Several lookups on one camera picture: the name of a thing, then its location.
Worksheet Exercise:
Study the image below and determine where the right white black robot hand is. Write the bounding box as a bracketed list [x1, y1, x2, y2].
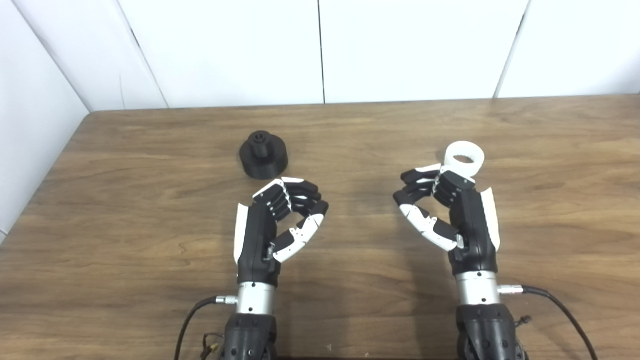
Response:
[393, 164, 501, 277]

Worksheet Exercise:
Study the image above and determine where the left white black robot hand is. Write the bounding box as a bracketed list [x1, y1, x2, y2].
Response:
[233, 177, 330, 288]

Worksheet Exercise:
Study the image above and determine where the white ring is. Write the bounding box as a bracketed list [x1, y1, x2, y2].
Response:
[443, 141, 485, 177]

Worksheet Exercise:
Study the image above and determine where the round black part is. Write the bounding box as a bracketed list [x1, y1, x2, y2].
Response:
[239, 130, 289, 180]

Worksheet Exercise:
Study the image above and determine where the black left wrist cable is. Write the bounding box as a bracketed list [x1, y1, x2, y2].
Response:
[174, 295, 238, 360]

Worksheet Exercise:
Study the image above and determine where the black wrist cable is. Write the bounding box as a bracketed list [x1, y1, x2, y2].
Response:
[174, 295, 238, 360]
[498, 284, 599, 360]

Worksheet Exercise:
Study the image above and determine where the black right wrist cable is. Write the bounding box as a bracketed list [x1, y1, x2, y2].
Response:
[498, 284, 599, 360]

